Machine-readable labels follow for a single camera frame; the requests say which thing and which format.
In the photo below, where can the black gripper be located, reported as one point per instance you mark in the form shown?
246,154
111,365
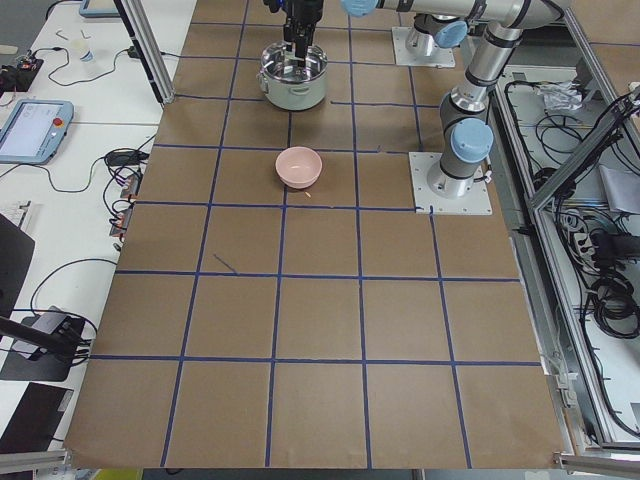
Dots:
303,11

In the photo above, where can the glass pot lid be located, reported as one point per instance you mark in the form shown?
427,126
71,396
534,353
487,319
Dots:
278,62

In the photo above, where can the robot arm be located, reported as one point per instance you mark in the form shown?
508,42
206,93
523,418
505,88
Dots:
445,31
468,139

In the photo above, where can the mint green steel pot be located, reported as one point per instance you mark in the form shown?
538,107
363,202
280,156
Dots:
293,97

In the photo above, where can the pink bowl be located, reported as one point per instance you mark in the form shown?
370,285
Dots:
298,167

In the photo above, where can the paper cup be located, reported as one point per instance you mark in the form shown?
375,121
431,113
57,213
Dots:
82,50

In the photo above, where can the black power adapter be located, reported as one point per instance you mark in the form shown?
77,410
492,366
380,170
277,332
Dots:
125,157

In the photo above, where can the brown paper table cover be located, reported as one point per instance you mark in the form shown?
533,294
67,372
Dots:
251,324

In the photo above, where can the blue teach pendant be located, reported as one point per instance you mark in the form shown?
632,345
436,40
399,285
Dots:
34,131

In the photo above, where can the black monitor stand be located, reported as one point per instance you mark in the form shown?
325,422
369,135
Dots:
45,345

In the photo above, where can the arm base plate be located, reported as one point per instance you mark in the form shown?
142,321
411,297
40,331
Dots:
425,47
436,193

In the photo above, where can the aluminium frame post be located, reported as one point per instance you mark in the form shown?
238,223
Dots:
140,32

